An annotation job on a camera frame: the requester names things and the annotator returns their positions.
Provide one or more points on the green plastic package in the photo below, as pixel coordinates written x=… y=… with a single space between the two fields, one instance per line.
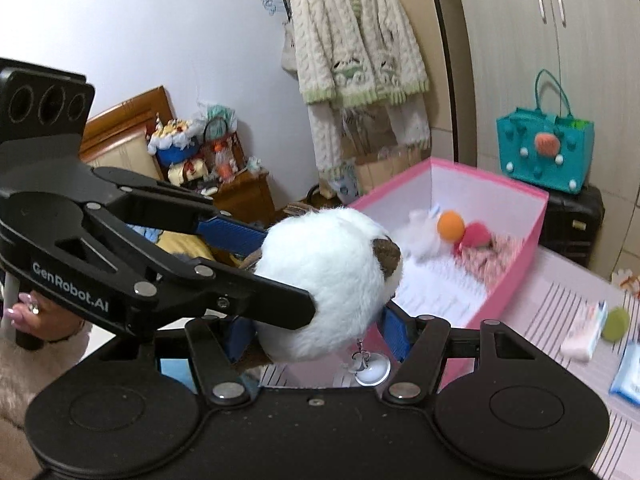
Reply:
x=217 y=112

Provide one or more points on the black suitcase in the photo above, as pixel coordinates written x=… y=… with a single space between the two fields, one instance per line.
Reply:
x=575 y=225

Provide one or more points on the person's left hand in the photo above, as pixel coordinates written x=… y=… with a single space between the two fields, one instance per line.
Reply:
x=55 y=327

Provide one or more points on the green plush ball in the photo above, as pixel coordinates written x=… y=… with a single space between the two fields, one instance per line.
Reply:
x=616 y=324

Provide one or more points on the wooden nightstand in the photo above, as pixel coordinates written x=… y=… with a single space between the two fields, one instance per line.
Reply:
x=245 y=197

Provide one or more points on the white wardrobe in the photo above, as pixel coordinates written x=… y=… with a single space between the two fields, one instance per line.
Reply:
x=575 y=85

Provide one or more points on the pink storage box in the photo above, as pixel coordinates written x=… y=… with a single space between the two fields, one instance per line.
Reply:
x=530 y=225

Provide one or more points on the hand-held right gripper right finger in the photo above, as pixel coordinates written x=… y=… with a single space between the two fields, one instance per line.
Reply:
x=394 y=332

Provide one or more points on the white tissue pack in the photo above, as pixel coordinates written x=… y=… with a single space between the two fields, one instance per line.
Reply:
x=582 y=330

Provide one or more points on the orange plush ball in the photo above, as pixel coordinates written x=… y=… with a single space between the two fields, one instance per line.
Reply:
x=450 y=224

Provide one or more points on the wooden bed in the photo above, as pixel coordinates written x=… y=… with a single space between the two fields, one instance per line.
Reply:
x=120 y=130

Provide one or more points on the beige tote bag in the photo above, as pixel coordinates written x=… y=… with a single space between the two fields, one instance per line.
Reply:
x=289 y=55

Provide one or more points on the teal felt handbag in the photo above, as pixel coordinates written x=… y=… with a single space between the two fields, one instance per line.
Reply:
x=545 y=160

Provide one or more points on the striped tablecloth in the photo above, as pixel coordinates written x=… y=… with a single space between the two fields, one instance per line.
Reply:
x=550 y=310

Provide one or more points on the fluffy cream pajama jacket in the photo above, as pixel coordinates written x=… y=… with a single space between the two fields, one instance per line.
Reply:
x=350 y=35

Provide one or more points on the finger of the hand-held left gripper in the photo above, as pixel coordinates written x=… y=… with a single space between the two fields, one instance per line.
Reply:
x=260 y=300
x=230 y=232

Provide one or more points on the person's left forearm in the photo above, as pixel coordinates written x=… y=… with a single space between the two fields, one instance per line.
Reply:
x=20 y=390

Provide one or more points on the pink plush ball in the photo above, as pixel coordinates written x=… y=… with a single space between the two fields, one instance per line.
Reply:
x=475 y=237

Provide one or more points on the pink floral cloth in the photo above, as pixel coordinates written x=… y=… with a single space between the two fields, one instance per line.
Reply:
x=495 y=257

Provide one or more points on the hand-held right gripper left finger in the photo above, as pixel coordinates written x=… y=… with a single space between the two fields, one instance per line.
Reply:
x=239 y=340

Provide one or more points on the blue white wet wipe packet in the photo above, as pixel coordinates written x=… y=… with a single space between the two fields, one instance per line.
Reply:
x=626 y=372

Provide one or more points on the blue wrapped flower bouquet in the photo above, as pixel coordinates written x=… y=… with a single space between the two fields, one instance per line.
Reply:
x=175 y=142

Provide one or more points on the printed paper sheet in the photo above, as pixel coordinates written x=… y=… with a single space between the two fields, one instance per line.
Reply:
x=440 y=285

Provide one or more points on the white brown plush toy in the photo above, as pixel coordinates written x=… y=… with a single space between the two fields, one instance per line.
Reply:
x=325 y=270

